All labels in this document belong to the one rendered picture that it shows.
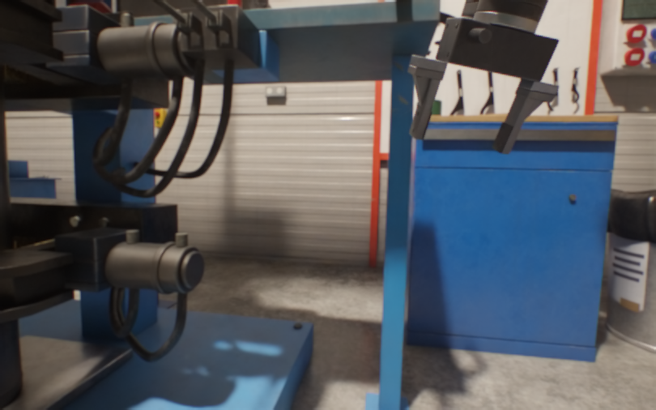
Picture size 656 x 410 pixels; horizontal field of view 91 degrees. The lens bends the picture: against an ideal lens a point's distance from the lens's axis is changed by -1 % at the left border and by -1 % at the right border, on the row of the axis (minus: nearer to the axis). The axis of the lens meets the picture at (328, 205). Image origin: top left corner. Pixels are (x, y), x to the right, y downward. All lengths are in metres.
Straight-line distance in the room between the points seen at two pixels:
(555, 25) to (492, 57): 2.47
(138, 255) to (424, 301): 1.07
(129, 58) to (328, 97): 1.96
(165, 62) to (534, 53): 0.65
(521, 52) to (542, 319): 1.23
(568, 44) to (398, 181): 2.20
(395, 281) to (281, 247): 1.86
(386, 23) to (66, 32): 0.65
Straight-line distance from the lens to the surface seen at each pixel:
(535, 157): 1.46
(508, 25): 0.47
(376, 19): 0.79
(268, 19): 0.83
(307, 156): 2.60
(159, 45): 0.79
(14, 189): 3.41
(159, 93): 1.04
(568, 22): 2.98
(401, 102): 0.91
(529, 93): 0.53
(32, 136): 4.08
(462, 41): 0.46
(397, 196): 0.89
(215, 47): 0.73
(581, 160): 1.53
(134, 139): 1.30
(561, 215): 1.51
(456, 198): 1.38
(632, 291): 1.94
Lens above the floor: 0.69
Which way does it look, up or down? 5 degrees down
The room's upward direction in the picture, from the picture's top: 1 degrees clockwise
